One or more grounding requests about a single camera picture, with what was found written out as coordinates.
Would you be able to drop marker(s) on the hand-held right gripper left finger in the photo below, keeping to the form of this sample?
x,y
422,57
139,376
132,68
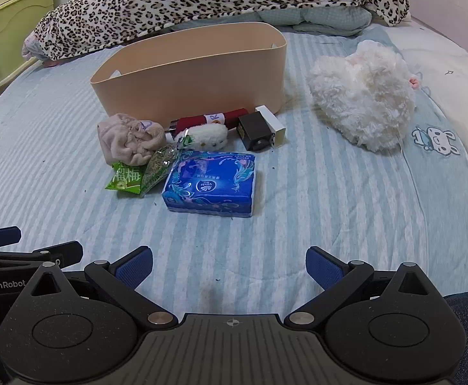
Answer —
x,y
135,268

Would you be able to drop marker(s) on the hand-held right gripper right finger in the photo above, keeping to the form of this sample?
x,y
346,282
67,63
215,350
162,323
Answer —
x,y
322,268

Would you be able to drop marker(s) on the green snack packet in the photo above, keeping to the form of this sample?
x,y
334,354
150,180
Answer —
x,y
123,178

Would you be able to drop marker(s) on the clear packet of green leaves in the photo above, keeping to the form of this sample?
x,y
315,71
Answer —
x,y
155,168

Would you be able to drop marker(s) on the blue tissue pack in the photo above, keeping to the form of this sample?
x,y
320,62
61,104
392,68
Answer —
x,y
209,184

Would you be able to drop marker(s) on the small white box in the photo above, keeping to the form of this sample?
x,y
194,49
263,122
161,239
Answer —
x,y
278,129

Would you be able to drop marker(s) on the small white plush toy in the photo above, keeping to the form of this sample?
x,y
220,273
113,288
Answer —
x,y
206,136

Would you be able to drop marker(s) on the small black box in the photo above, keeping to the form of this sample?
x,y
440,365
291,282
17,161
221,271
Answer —
x,y
254,128

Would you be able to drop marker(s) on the red cloth white label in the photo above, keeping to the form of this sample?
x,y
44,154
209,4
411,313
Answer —
x,y
193,121

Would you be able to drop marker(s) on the beige plastic storage bin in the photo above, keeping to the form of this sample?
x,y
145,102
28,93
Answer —
x,y
185,88

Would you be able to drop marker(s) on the bed with striped blue sheet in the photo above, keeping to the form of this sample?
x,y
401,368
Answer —
x,y
318,208

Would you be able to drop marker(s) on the teal rabbit print blanket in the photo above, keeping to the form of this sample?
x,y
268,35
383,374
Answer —
x,y
434,160

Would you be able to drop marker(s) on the white fluffy plush toy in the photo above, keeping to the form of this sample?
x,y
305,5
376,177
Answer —
x,y
358,96

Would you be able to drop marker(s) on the pink floral cloth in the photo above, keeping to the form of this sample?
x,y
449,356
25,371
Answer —
x,y
31,48

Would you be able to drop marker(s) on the green plastic storage box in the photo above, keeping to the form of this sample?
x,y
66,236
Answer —
x,y
9,36

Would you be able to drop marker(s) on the white comforter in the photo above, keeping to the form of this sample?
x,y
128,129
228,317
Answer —
x,y
458,88

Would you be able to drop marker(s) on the teal checkered quilt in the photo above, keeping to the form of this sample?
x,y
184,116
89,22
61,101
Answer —
x,y
318,18

